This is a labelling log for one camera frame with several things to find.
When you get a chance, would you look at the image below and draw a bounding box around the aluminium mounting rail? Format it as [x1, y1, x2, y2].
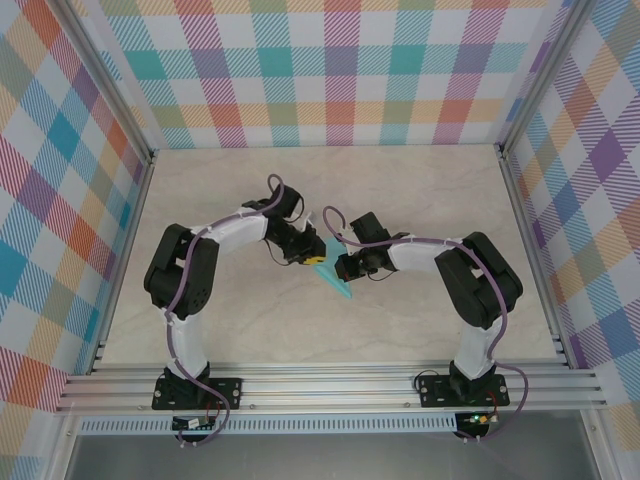
[53, 360, 610, 415]

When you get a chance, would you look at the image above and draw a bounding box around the slotted grey cable duct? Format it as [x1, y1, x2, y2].
[78, 412, 459, 435]

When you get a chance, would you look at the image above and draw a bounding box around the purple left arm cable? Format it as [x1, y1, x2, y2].
[163, 173, 289, 448]

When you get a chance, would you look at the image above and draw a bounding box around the aluminium side rail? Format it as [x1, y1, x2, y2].
[494, 143, 572, 369]
[88, 149, 157, 375]

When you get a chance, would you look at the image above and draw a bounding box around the aluminium frame post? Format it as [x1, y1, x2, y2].
[493, 0, 589, 157]
[52, 0, 157, 169]

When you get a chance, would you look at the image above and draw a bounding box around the teal cloth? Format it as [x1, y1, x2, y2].
[313, 238, 355, 301]

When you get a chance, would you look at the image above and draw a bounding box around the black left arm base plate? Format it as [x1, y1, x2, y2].
[151, 374, 245, 413]

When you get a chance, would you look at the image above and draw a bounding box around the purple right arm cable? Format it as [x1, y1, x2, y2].
[322, 205, 530, 444]

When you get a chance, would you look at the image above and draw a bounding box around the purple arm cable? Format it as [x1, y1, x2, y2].
[163, 173, 289, 448]
[322, 205, 530, 444]

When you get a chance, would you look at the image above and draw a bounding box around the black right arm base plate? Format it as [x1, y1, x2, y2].
[416, 372, 510, 409]

